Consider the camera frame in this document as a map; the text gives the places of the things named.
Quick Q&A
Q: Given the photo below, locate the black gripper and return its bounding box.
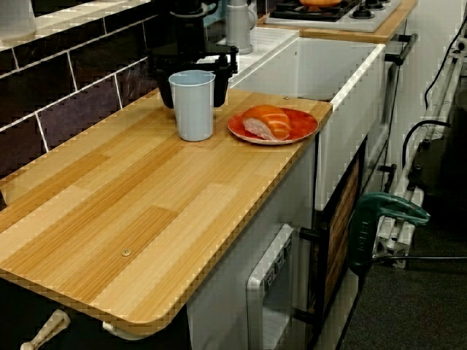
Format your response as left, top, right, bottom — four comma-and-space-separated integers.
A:
147, 45, 241, 109

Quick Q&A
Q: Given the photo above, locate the light blue plastic cup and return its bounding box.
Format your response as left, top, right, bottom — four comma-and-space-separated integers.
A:
168, 70, 216, 142

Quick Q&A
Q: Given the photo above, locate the salmon sushi toy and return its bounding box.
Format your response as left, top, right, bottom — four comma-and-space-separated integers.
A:
242, 104, 293, 141

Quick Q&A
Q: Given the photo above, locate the teal plastic dish bin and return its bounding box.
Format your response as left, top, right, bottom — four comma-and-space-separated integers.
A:
202, 0, 229, 34

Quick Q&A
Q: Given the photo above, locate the grey toy faucet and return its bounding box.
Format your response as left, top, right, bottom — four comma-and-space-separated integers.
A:
225, 0, 257, 55

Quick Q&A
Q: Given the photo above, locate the dark tile backsplash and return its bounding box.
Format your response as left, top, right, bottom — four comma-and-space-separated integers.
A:
0, 5, 169, 179

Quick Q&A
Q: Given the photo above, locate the red round plate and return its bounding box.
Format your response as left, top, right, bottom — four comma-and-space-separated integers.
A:
227, 106, 320, 146

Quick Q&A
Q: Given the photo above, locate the white toy sink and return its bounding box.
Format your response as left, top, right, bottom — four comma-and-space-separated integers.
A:
215, 27, 387, 212

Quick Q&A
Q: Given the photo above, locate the toy stove top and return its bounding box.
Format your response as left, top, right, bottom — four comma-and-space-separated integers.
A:
264, 0, 404, 33

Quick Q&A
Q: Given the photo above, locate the plain white container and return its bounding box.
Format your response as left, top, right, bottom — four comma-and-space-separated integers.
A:
0, 0, 37, 42

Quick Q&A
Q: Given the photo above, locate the white kitchen cabinet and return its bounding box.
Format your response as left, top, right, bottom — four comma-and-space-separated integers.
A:
185, 138, 318, 350

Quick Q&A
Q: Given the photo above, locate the wood panel door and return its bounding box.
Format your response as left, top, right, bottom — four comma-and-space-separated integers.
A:
315, 140, 368, 340

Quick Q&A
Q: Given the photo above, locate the white dishwasher door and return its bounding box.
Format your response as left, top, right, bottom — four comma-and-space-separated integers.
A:
246, 222, 295, 350

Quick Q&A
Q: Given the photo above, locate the black bin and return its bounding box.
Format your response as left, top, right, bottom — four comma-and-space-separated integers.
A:
408, 89, 467, 200

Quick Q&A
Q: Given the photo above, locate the cream wall shelf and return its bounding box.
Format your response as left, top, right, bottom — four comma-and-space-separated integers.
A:
0, 0, 156, 52

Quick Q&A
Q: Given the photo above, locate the black door handle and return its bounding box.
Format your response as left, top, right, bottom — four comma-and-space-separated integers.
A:
293, 222, 329, 327

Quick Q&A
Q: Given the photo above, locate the black oven handle bar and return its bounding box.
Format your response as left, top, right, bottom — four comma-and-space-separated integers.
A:
385, 33, 420, 66

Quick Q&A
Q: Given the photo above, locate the black cable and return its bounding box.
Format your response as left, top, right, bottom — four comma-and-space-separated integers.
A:
401, 120, 453, 172
422, 21, 467, 110

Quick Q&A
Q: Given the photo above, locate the cream cabinet handle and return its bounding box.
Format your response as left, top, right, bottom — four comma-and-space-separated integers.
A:
101, 319, 147, 342
20, 308, 72, 350

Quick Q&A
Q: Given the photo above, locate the aluminium frame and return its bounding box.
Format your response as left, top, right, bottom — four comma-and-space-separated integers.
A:
374, 34, 467, 269

